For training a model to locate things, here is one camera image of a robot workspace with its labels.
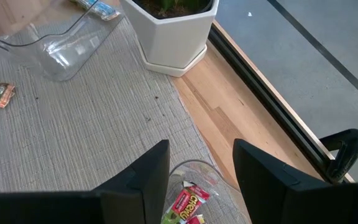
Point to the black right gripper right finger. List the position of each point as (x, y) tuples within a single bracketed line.
[(256, 183)]

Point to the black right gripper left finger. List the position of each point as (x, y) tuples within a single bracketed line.
[(141, 193)]

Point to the red chewy granola bar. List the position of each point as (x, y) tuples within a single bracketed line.
[(197, 219), (185, 205)]

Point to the light blue granola bar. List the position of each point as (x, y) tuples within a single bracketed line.
[(102, 9)]

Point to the clear plastic bin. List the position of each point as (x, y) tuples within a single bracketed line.
[(61, 59), (216, 199)]

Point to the grey woven table mat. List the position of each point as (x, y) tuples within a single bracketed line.
[(89, 124)]

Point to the white hexagonal plant pot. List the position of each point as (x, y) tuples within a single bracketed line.
[(172, 40)]

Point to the white paper scrap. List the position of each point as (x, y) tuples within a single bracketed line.
[(250, 14)]

